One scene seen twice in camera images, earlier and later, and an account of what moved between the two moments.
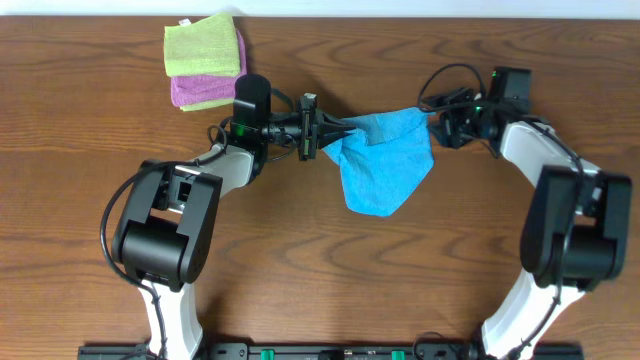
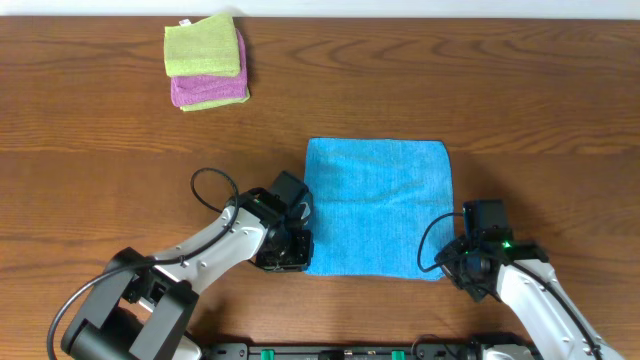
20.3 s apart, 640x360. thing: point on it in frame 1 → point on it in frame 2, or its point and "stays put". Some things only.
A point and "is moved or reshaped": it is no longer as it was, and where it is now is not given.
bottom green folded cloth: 208,105 stays put
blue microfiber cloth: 382,158 is moved or reshaped
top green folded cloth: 208,48 stays put
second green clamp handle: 398,355 stays put
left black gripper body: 299,128 → 295,251
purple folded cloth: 192,90 stays put
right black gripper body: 459,120 → 453,257
